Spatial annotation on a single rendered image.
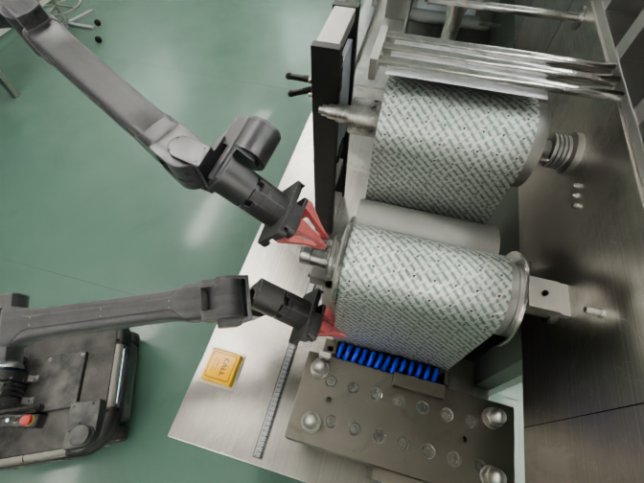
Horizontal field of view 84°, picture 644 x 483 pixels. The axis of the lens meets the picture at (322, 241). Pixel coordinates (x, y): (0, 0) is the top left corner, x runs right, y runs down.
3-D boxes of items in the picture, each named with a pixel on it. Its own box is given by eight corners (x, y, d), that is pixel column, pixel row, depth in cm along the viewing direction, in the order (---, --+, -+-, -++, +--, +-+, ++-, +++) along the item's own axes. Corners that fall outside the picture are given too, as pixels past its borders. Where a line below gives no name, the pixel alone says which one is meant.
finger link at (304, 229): (308, 264, 61) (264, 235, 57) (319, 230, 64) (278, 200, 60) (333, 254, 56) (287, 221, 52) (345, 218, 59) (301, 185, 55)
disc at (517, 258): (488, 269, 65) (528, 235, 52) (491, 270, 65) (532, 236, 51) (481, 352, 59) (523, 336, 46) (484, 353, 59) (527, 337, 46)
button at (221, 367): (216, 350, 86) (213, 347, 84) (242, 357, 85) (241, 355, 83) (202, 379, 82) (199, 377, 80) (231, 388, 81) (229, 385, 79)
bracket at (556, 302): (522, 279, 54) (529, 273, 53) (563, 288, 54) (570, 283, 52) (523, 310, 52) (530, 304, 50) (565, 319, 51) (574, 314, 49)
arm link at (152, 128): (35, 57, 65) (-15, -3, 55) (64, 38, 67) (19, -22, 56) (197, 202, 57) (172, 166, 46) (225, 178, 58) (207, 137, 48)
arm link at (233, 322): (219, 326, 59) (217, 274, 61) (204, 334, 68) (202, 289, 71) (287, 320, 65) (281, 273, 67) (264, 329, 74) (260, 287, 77)
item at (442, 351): (333, 338, 76) (336, 305, 61) (446, 369, 73) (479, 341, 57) (333, 340, 76) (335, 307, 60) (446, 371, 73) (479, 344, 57)
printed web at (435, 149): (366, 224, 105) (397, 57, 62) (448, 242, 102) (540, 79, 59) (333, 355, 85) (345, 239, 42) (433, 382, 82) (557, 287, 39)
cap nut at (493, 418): (481, 404, 67) (491, 401, 64) (502, 410, 67) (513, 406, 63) (481, 425, 66) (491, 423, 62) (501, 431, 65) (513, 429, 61)
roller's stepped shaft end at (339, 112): (321, 111, 68) (321, 96, 66) (352, 116, 68) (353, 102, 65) (316, 122, 67) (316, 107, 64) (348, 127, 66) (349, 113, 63)
